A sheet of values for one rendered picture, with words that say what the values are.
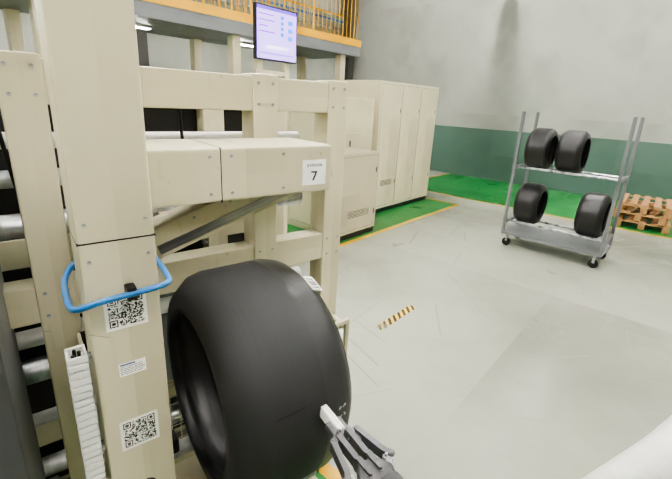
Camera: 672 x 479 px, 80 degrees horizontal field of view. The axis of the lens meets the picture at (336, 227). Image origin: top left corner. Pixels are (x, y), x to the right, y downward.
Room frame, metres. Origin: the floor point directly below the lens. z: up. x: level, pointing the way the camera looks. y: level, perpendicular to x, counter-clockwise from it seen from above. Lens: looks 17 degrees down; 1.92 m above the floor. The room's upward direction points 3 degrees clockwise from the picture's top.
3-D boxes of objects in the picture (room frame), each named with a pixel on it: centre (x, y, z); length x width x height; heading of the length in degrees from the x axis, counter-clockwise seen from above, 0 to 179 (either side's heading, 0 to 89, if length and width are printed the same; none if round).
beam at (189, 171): (1.23, 0.34, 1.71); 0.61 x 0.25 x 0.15; 128
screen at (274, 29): (4.93, 0.78, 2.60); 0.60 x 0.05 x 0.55; 140
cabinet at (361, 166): (5.95, -0.11, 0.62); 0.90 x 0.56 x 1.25; 140
